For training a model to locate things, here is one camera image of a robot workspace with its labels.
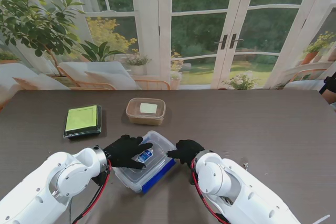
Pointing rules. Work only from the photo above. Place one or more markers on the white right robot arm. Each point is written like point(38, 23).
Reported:
point(236, 192)

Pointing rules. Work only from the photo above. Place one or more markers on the clear lid with white label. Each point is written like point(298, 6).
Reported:
point(148, 107)

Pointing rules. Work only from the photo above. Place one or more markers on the clear box with blue clips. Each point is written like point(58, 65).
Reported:
point(157, 176)

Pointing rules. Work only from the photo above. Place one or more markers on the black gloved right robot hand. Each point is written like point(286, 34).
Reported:
point(187, 151)

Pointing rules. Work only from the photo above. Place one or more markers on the clear lid with green label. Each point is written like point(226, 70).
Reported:
point(81, 117)

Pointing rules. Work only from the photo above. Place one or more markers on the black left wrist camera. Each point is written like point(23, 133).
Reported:
point(101, 178)

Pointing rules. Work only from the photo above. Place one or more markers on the bystander arm in dark sleeve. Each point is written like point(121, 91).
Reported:
point(330, 90)

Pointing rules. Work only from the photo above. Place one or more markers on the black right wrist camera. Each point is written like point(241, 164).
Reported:
point(193, 179)

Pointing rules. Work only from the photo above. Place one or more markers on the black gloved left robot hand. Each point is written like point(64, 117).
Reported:
point(123, 151)

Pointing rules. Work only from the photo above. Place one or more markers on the brown kraft paper container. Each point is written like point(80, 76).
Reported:
point(143, 120)

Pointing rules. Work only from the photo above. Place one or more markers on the black plastic tray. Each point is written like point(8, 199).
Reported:
point(97, 119)

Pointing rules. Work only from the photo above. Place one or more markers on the printed garden backdrop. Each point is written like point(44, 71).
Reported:
point(199, 24)

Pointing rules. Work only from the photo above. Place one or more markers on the clear lid with blue label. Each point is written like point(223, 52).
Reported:
point(157, 145)

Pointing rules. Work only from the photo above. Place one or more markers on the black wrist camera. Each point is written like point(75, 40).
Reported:
point(101, 178)
point(193, 179)

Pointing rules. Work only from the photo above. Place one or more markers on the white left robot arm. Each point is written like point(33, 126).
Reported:
point(47, 190)

